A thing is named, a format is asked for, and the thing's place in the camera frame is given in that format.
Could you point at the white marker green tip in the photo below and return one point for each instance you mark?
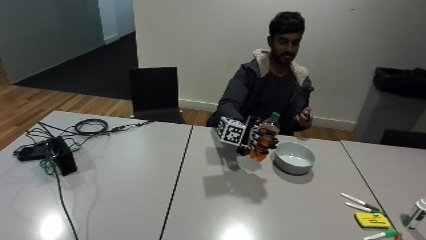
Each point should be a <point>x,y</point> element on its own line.
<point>380,235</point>

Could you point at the black chair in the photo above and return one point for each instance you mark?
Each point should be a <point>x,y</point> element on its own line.
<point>155,95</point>

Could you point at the orange drink bottle green cap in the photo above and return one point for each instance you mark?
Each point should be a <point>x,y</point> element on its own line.
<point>267,140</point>

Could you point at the white cube with black markers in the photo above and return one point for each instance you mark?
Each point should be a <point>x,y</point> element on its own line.
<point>231,132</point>

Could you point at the white marker green cap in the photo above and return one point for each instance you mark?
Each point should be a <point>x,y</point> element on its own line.
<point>361,207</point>

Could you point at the the person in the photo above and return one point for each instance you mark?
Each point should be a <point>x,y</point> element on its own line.
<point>271,90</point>

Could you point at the white bottle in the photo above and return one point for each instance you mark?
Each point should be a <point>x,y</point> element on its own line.
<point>416,213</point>

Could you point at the white bowl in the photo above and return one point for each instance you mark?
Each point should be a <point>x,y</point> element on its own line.
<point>295,157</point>

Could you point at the yellow eraser block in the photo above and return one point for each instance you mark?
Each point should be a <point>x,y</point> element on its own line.
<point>372,220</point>

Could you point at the white marker red cap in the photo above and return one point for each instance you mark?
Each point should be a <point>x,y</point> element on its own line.
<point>360,201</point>

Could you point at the black device box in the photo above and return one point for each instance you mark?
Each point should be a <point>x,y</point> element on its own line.
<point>62,155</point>

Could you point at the grey bin with black bag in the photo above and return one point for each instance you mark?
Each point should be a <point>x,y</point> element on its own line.
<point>395,103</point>

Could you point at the black flat device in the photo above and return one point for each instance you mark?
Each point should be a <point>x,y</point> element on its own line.
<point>31,152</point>

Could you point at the dark chair back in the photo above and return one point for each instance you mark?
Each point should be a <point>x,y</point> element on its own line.
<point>404,138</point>

